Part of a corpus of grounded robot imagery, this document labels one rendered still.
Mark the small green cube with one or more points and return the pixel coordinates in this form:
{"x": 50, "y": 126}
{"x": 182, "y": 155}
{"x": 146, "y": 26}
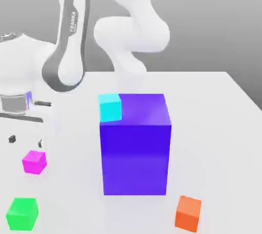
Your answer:
{"x": 21, "y": 214}

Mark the small cyan cube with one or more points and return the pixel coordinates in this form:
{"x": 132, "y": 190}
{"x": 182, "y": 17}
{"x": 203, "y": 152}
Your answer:
{"x": 110, "y": 108}

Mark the large purple box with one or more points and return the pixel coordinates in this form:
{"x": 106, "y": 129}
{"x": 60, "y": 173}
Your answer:
{"x": 135, "y": 156}

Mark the small orange cube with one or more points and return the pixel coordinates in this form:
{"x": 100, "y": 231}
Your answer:
{"x": 187, "y": 214}

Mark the small magenta cube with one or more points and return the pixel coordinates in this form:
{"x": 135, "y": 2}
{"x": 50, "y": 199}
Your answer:
{"x": 33, "y": 162}

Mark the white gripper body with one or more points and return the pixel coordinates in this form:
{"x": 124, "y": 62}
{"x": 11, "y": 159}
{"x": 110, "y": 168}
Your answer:
{"x": 22, "y": 126}

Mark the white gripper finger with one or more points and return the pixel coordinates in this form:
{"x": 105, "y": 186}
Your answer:
{"x": 41, "y": 143}
{"x": 12, "y": 139}

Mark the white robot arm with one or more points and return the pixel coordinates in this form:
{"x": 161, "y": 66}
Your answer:
{"x": 141, "y": 33}

